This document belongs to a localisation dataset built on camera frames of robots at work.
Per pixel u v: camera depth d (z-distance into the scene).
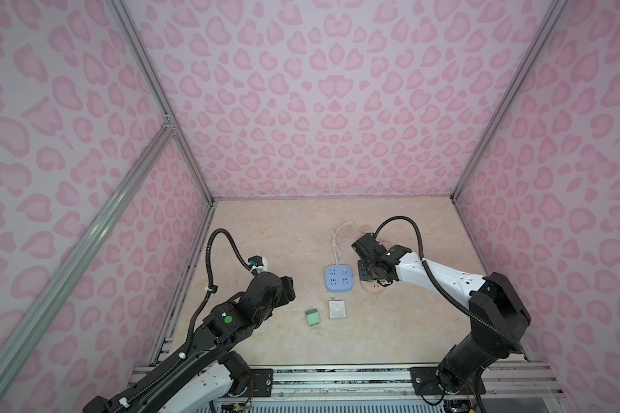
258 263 0.66
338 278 0.92
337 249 1.00
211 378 0.59
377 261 0.65
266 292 0.54
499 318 0.44
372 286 0.90
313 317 0.84
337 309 0.84
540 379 0.75
